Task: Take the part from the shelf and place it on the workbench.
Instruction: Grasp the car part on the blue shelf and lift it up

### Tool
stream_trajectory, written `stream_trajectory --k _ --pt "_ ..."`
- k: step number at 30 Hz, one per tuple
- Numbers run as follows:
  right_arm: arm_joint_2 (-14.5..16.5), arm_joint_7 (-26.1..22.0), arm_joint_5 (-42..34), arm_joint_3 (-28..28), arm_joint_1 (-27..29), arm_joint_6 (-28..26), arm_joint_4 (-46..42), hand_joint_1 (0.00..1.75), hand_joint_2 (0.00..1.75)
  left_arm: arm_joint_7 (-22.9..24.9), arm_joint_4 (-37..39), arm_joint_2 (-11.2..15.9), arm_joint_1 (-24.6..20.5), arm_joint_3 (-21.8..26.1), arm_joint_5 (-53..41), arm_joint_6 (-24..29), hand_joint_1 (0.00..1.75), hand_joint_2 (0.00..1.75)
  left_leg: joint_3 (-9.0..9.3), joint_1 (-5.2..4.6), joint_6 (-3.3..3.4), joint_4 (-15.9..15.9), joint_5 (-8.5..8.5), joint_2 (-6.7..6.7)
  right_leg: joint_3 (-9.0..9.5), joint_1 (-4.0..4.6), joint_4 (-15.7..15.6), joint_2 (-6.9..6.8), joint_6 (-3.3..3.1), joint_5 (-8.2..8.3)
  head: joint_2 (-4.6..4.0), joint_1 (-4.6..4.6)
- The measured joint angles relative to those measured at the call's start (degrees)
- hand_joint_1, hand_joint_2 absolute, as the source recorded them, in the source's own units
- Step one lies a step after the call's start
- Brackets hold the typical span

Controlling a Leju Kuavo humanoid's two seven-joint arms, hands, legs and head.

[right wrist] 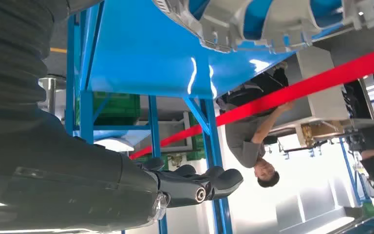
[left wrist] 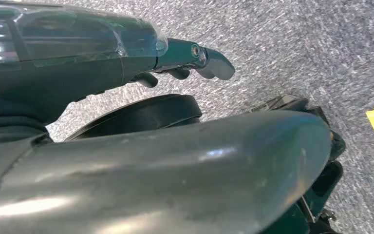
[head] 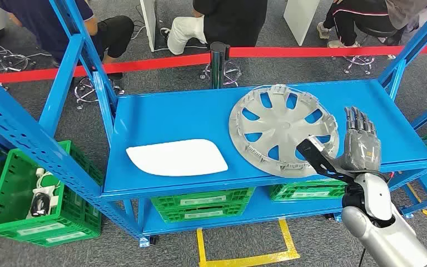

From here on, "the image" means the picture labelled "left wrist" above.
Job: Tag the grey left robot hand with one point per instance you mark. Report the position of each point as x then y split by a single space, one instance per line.
174 181

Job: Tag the black round robot part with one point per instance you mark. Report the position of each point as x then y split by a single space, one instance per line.
142 113

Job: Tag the black robot foot mechanism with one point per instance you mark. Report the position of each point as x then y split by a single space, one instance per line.
322 184

